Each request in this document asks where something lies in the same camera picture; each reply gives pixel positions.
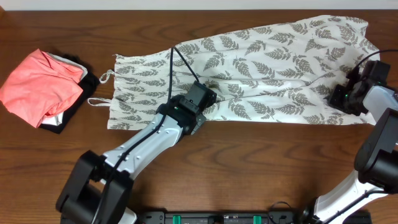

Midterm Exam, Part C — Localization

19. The white fern print dress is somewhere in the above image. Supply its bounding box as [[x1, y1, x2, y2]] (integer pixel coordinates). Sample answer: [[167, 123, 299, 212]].
[[88, 15, 376, 130]]

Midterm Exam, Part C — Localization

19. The black garment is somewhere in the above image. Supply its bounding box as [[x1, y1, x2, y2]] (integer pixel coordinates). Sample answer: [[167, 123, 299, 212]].
[[39, 54, 100, 134]]

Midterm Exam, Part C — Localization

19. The pink garment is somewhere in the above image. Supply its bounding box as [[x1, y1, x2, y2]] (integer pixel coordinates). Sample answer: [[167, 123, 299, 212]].
[[1, 49, 88, 128]]

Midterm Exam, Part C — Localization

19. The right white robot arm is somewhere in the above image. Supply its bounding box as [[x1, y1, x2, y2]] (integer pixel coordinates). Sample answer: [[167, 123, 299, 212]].
[[298, 60, 397, 224]]

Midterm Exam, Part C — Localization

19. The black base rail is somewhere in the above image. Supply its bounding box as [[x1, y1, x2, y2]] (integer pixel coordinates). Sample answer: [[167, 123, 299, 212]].
[[60, 202, 373, 224]]

